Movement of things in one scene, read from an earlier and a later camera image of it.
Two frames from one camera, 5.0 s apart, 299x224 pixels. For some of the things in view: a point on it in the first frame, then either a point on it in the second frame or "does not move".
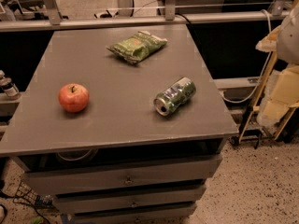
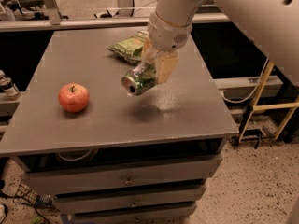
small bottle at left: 8,87 does not move
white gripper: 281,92 -> 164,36
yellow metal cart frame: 256,100 does not move
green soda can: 172,98 -> 138,79
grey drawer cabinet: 122,122 does not move
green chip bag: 137,47 does not move
